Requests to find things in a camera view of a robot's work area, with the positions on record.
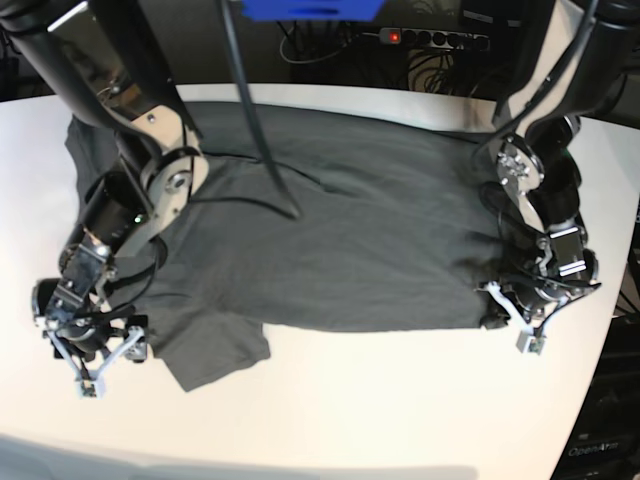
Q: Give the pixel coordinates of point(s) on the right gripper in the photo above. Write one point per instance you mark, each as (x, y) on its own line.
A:
(91, 347)

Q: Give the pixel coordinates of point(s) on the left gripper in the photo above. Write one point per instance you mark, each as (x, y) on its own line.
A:
(529, 303)

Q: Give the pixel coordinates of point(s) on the dark grey T-shirt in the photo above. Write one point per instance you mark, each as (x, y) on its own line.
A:
(396, 235)

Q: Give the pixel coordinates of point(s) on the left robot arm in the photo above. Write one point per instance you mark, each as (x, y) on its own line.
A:
(567, 56)

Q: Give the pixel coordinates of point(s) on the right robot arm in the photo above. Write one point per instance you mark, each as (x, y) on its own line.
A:
(102, 59)

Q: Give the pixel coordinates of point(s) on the black OpenArm base box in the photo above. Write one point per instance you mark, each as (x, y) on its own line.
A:
(604, 442)

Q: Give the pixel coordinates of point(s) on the black power strip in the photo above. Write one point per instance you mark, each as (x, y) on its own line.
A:
(434, 39)

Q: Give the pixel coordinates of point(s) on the blue plastic bin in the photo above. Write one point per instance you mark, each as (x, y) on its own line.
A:
(330, 10)

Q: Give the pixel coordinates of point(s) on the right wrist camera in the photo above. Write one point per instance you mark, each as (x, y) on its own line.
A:
(91, 389)

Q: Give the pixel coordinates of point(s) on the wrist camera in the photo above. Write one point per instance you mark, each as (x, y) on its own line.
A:
(91, 389)
(529, 343)

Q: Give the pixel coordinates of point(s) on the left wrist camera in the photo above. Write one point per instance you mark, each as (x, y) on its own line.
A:
(529, 343)

